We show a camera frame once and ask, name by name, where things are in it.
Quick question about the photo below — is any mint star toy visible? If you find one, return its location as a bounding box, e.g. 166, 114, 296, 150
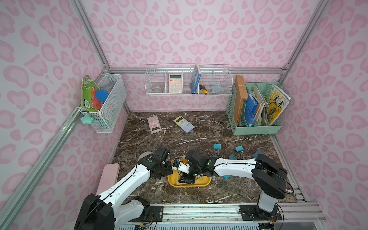
80, 113, 94, 124

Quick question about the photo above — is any metal base rail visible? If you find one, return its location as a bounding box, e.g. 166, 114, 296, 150
114, 203, 325, 230

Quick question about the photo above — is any pink calculator on table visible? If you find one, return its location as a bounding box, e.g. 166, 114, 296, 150
147, 115, 162, 134

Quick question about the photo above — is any blue round disc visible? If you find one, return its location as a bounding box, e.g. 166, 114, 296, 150
95, 89, 110, 102

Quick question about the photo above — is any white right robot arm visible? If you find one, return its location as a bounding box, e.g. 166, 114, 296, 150
172, 150, 288, 221

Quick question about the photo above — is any pink pencil case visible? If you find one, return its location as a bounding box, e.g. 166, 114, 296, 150
96, 163, 120, 196

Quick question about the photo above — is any green plastic file organizer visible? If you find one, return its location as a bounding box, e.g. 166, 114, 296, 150
226, 82, 283, 136

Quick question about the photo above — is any blue folder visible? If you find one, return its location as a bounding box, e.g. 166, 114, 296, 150
244, 94, 258, 127

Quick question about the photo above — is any yellow blue calculator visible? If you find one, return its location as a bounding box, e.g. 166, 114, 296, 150
174, 116, 195, 133

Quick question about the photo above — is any white wire basket left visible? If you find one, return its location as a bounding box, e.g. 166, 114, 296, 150
81, 73, 127, 134

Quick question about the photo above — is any yellow plastic storage box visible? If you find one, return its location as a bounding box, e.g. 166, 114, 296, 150
168, 159, 211, 188

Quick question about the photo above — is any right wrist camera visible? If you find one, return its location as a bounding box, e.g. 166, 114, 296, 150
172, 159, 190, 174

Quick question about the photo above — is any white tape roll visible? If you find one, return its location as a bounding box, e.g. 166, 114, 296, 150
138, 151, 153, 161

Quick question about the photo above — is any yellow art magazine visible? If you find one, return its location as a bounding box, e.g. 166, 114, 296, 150
267, 84, 291, 125

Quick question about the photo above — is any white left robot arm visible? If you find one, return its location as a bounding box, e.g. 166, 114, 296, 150
74, 147, 173, 230

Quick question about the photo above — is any pink calculator in basket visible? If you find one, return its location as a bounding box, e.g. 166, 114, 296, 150
169, 74, 183, 94

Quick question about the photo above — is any green snack package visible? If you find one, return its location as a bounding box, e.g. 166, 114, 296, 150
81, 75, 102, 112

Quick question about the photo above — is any yellow black small tool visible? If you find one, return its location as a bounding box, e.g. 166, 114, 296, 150
199, 85, 209, 95

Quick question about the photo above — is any clear tape roll in basket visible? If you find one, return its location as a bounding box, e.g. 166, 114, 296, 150
151, 84, 165, 94

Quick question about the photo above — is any blue book in basket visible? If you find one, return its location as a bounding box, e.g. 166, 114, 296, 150
190, 63, 202, 94

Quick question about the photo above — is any brown folder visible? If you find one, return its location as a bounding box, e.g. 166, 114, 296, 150
233, 75, 248, 126

